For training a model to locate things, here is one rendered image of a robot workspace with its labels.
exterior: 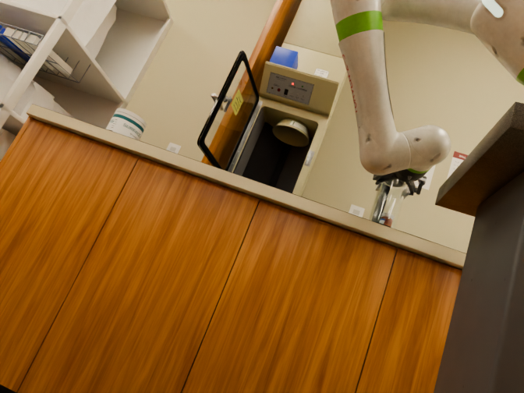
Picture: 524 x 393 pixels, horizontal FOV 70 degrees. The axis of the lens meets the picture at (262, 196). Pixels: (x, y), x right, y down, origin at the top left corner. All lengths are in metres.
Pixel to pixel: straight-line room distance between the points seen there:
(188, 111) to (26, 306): 1.32
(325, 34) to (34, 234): 1.44
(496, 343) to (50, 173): 1.35
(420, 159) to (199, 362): 0.83
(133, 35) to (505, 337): 2.47
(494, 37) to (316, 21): 1.20
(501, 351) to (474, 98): 1.96
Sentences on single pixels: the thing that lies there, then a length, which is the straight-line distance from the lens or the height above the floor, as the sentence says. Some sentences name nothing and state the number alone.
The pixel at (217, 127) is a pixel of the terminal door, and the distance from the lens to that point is 1.37.
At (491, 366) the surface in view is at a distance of 0.56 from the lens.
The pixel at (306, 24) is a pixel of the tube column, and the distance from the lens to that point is 1.94.
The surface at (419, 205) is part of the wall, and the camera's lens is 2.05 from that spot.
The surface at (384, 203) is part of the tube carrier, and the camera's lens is 1.35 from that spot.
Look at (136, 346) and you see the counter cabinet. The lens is 1.25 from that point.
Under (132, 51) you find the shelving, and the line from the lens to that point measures 2.59.
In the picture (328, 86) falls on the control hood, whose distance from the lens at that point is 1.62.
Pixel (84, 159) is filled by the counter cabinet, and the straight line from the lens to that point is 1.46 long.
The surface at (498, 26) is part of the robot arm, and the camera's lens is 0.85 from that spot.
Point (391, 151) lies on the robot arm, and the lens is 1.02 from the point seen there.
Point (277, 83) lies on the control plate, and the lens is 1.66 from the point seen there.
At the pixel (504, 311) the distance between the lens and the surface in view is 0.57.
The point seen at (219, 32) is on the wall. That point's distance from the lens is 2.53.
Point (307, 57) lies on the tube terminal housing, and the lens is 1.82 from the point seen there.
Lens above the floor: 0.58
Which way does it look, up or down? 15 degrees up
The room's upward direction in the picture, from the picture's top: 22 degrees clockwise
